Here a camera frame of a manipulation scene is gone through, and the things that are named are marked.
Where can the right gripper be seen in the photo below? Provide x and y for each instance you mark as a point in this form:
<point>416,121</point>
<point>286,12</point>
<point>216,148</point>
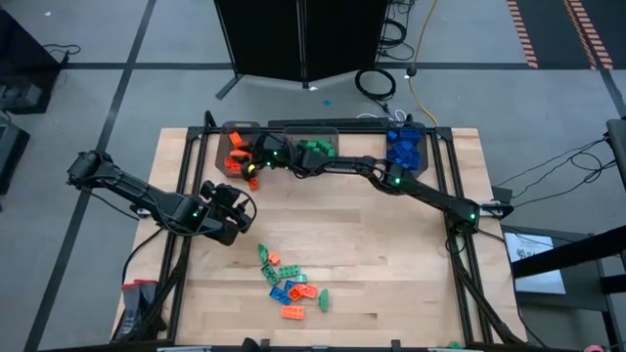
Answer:
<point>274,151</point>

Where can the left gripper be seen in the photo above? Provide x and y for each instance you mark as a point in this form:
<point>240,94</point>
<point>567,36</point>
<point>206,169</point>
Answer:
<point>227,198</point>

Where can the green long building block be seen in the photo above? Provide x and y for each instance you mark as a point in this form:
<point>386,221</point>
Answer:
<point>308,145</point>
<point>263,253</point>
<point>270,274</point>
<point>288,270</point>
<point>323,300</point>

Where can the grey translucent plastic bin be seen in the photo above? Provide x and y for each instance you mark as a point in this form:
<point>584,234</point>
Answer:
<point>220,142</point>
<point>425,146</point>
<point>313,133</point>

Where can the green small building block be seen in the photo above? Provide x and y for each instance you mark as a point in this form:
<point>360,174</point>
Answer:
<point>325,147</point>
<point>301,278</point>

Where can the blue small building block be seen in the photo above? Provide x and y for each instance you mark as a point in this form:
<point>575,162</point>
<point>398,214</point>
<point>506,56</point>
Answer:
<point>392,134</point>
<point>289,284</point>
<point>391,154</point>

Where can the blue long building block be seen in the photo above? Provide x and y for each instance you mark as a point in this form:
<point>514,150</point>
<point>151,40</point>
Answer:
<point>403,146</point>
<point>411,133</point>
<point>413,160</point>
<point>279,295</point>

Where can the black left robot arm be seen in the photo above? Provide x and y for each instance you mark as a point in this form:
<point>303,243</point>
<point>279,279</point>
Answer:
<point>147,195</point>

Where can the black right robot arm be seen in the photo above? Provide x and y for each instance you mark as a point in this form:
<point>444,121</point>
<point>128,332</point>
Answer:
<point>430,195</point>

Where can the orange small building block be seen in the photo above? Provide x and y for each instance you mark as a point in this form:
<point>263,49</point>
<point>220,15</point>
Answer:
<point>274,259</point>
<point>295,293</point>

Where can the black flat bar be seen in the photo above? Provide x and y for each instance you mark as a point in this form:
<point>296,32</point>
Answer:
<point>357,123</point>

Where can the grey clamp with red end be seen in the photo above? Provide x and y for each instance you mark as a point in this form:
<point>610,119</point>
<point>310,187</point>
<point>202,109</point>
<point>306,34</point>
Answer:
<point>129,303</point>
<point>147,298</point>

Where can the black handheld device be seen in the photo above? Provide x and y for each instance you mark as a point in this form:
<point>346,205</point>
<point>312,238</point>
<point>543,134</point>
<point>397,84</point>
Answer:
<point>250,343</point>

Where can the black cabinet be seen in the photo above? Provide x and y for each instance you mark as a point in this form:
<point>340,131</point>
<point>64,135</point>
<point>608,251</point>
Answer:
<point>10,156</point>
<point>24,73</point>

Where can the small green object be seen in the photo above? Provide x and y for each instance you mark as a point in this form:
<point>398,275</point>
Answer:
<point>455,345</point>

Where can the orange striped floor tape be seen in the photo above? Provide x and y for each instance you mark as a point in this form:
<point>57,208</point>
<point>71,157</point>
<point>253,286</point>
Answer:
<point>522,34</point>

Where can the white paper sheet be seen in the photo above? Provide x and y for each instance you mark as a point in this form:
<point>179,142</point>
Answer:
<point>533,264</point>

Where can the black beam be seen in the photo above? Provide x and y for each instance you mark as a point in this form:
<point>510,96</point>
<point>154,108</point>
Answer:
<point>562,256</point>

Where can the dark grey side desk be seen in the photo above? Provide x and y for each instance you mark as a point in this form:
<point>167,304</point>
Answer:
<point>582,293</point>

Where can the black monitor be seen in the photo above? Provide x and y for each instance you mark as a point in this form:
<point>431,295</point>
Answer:
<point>617,151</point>

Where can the small pink object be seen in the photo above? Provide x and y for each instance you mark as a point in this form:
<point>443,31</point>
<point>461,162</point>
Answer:
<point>594,348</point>

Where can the black aluminium table frame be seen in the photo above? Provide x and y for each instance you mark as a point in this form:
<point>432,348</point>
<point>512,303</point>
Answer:
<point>444,133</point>

